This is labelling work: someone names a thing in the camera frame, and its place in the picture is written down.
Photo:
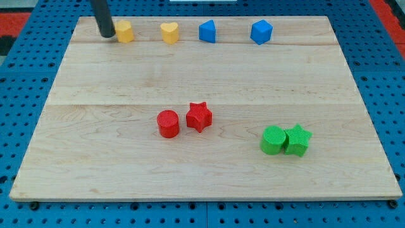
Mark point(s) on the yellow heart block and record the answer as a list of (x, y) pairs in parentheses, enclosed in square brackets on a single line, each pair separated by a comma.
[(170, 32)]

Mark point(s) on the green cylinder block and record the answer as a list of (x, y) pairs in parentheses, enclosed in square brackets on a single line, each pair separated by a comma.
[(272, 140)]

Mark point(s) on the blue cube block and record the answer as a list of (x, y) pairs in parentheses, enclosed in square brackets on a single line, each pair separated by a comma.
[(261, 32)]

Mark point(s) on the red star block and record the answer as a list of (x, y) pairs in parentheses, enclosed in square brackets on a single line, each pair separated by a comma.
[(199, 116)]

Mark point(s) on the blue triangle block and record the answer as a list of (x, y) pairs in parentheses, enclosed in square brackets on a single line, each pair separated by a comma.
[(207, 31)]

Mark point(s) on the green star block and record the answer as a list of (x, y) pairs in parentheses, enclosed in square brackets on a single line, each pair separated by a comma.
[(297, 140)]

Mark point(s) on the yellow hexagon block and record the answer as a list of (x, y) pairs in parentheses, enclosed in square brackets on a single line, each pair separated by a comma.
[(124, 33)]

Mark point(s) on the red cylinder block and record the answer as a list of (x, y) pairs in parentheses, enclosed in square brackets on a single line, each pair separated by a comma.
[(168, 123)]

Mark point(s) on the light wooden board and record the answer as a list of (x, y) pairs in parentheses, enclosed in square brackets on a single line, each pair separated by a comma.
[(97, 138)]

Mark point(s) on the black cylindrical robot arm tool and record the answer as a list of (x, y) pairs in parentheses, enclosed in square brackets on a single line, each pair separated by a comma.
[(103, 18)]

